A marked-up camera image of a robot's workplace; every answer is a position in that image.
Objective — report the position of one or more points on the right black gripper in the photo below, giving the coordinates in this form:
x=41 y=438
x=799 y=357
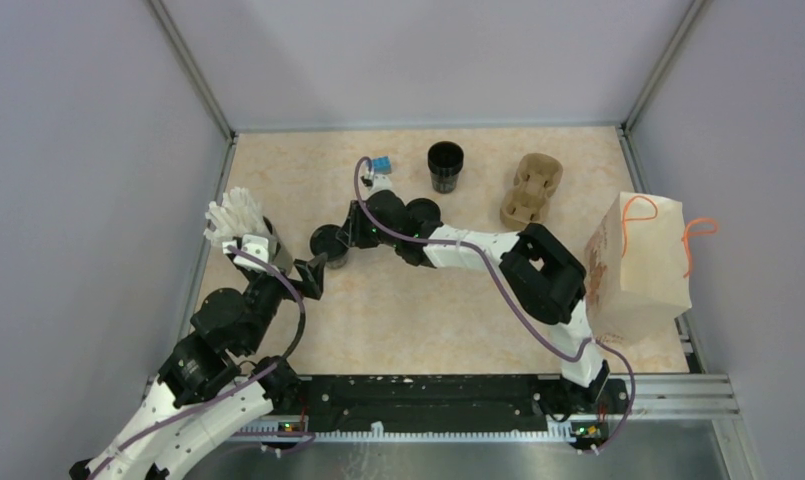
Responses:
x=352 y=232

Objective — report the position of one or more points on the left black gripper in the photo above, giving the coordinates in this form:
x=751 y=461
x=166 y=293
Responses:
x=312 y=272

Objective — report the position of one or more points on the single black coffee cup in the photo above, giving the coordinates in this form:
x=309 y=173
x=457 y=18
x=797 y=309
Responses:
x=336 y=261

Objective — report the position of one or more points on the black cup lid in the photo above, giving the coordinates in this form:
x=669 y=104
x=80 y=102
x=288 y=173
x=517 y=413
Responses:
x=423 y=213
x=326 y=240

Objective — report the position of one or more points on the brown cardboard cup carrier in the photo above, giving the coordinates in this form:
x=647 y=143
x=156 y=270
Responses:
x=528 y=201

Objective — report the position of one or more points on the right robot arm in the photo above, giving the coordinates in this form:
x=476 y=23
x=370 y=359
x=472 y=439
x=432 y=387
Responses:
x=540 y=279

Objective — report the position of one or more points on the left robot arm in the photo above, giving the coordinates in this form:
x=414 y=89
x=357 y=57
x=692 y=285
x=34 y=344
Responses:
x=199 y=397

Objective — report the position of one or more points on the grey straw holder cup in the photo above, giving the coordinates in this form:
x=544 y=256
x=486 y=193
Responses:
x=282 y=257

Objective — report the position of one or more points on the blue toy brick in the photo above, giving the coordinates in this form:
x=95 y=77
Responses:
x=381 y=165

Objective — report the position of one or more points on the white straws bundle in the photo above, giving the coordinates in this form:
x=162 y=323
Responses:
x=237 y=214

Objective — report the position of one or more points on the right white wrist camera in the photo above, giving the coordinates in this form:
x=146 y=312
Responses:
x=375 y=182

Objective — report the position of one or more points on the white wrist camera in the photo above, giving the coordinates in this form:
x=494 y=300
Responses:
x=375 y=182
x=250 y=252

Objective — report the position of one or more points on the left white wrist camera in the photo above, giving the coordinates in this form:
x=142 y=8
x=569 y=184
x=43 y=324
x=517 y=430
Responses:
x=250 y=252

